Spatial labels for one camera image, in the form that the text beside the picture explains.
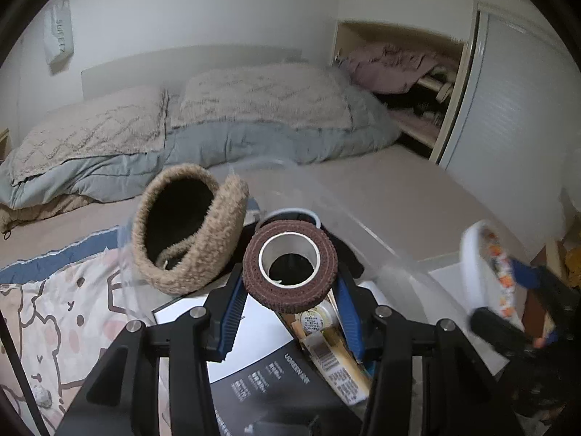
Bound clear plastic storage box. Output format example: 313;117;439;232
115;157;513;436

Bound pink cloth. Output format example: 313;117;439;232
338;43;455;96

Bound white louvered sliding door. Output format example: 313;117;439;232
438;2;581;255

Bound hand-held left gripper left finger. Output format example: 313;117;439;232
54;261;249;436

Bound tan quilt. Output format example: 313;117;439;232
0;193;101;234

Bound beige textured pillow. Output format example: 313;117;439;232
9;84;171;187
170;61;355;130

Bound printed bear blanket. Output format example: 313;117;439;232
0;225;259;436

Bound beige fuzzy earmuffs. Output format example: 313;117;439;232
131;163;249;296

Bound black and white box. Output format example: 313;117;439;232
152;277;364;436

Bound orange patterned box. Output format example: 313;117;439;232
545;236;581;289

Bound white tape roll orange print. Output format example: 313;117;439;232
459;220;527;332

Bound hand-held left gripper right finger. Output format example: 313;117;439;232
333;263;527;436

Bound grey duvet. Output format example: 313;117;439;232
0;86;402;210

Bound grey headboard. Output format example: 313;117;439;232
81;44;305;101

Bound small labelled round jar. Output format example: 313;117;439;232
297;302;339;337

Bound translucent box lid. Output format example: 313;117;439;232
427;261;513;373

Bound white cable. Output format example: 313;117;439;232
254;208;323;232

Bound wooden closet shelf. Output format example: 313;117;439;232
333;20;473;162

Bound white hanging bag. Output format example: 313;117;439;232
43;0;74;76

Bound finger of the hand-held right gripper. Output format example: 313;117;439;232
470;306;545;357
508;257;581;314

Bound brown bandage roll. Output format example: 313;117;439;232
242;220;339;314

